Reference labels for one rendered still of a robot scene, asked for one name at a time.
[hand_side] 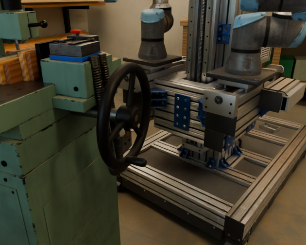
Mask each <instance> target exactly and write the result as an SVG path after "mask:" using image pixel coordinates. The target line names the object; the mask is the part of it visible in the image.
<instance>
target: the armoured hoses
mask: <svg viewBox="0 0 306 245"><path fill-rule="evenodd" d="M88 60H89V61H90V63H91V68H92V74H93V75H92V76H93V81H94V88H95V93H96V94H95V95H96V100H97V101H96V102H97V107H98V108H99V103H100V99H101V96H102V92H103V89H104V87H105V85H106V83H107V81H108V79H109V78H110V74H109V68H108V61H107V55H106V53H105V52H102V53H99V54H97V55H92V56H90V57H88ZM100 66H101V67H100ZM100 68H101V69H100ZM100 70H101V71H100ZM100 72H101V73H100ZM101 74H102V76H101ZM101 77H102V78H101ZM102 82H103V83H102ZM111 108H116V107H115V103H114V99H113V102H112V106H111ZM116 126H117V123H116V122H115V121H110V123H109V134H110V133H111V132H112V131H113V130H114V128H115V127H116ZM110 128H111V131H110ZM113 145H114V149H113ZM110 147H111V151H112V153H113V155H114V150H115V155H116V159H122V158H123V157H124V156H123V150H122V145H121V140H120V134H119V133H118V134H117V136H116V137H115V138H114V140H113V144H112V142H111V144H110ZM115 155H114V156H115ZM108 169H109V172H110V174H111V175H113V176H116V175H119V174H120V173H122V172H124V171H126V170H127V168H125V169H123V170H113V169H111V168H109V167H108Z"/></svg>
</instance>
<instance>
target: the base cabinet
mask: <svg viewBox="0 0 306 245"><path fill-rule="evenodd" d="M0 245H120V229H119V207H118V191H117V176H113V175H111V174H110V172H109V169H108V166H107V165H106V164H105V163H104V161H103V159H102V157H101V155H100V152H99V149H98V144H97V134H96V125H95V126H94V127H92V128H91V129H89V130H88V131H87V132H85V133H84V134H82V135H81V136H80V137H78V138H77V139H76V140H74V141H73V142H71V143H70V144H69V145H67V146H66V147H64V148H63V149H62V150H60V151H59V152H57V153H56V154H55V155H53V156H52V157H50V158H49V159H47V160H46V161H45V162H43V163H42V164H40V165H39V166H38V167H36V168H35V169H33V170H32V171H31V172H29V173H28V174H26V175H25V176H23V177H21V176H18V175H13V174H10V173H6V172H2V171H0Z"/></svg>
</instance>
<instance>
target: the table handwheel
mask: <svg viewBox="0 0 306 245"><path fill-rule="evenodd" d="M128 74H130V76H129V86H128V94H127V101H126V105H121V106H120V107H119V108H111V106H112V102H113V99H114V96H115V94H116V91H117V89H118V87H119V85H120V83H121V81H122V80H123V78H124V77H125V76H126V75H128ZM136 77H137V78H138V81H139V83H140V87H141V93H142V114H141V121H140V126H139V128H138V126H137V125H138V123H139V120H140V112H139V110H138V108H137V107H135V106H133V97H134V87H135V80H136ZM71 113H72V114H73V115H79V116H85V117H91V118H97V124H96V134H97V144H98V149H99V152H100V155H101V157H102V159H103V161H104V163H105V164H106V165H107V166H108V167H109V168H111V169H113V170H123V169H125V168H127V167H128V166H130V165H131V164H130V163H128V162H126V161H125V160H126V157H127V156H129V157H137V156H138V154H139V152H140V150H141V148H142V146H143V144H144V141H145V138H146V135H147V132H148V127H149V122H150V116H151V89H150V84H149V80H148V77H147V75H146V73H145V71H144V69H143V68H142V67H141V66H140V65H138V64H136V63H133V62H128V63H124V64H122V65H121V66H119V67H118V68H117V69H116V70H115V71H114V72H113V73H112V75H111V76H110V78H109V79H108V81H107V83H106V85H105V87H104V90H103V92H102V96H101V99H100V103H99V108H98V107H97V105H96V106H94V107H93V108H91V109H90V110H88V111H86V112H85V113H82V112H76V111H71ZM109 121H115V122H116V123H117V126H116V127H115V128H114V130H113V131H112V132H111V133H110V134H109ZM124 127H125V128H130V129H133V130H134V131H135V133H136V134H137V137H136V140H135V142H134V144H133V146H132V148H131V150H130V151H129V153H128V154H127V155H126V156H125V157H124V158H122V159H116V158H115V157H114V155H113V153H112V151H111V147H110V144H111V142H112V141H113V140H114V138H115V137H116V136H117V134H118V133H119V132H120V131H121V130H122V129H123V128H124Z"/></svg>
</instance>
